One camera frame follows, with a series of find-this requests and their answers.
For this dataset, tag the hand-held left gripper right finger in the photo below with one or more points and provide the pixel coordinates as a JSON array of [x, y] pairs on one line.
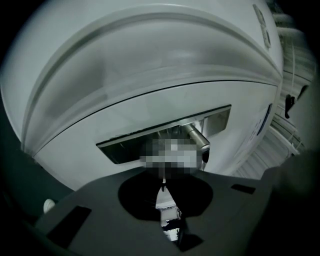
[[225, 212]]

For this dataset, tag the person's left white shoe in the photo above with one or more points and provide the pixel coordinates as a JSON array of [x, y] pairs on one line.
[[48, 205]]

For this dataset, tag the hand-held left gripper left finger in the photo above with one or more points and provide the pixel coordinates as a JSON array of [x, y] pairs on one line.
[[107, 195]]

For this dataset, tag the black wall hook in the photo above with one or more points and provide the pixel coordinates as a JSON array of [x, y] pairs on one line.
[[289, 105]]

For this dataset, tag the white plastic clip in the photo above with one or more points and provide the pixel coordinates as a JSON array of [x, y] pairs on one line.
[[262, 25]]

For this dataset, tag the white slatted panel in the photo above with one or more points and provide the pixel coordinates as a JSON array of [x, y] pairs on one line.
[[282, 140]]

